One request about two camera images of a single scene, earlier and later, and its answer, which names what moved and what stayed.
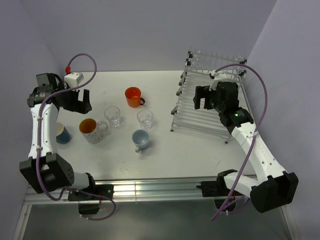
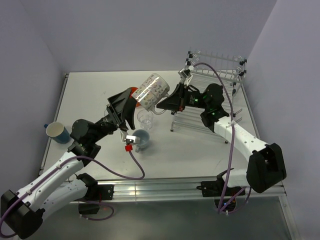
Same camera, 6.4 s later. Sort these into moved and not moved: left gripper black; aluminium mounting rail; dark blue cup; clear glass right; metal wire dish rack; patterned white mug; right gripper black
Moved: patterned white mug; right gripper black; left gripper black
Not moved: clear glass right; metal wire dish rack; dark blue cup; aluminium mounting rail
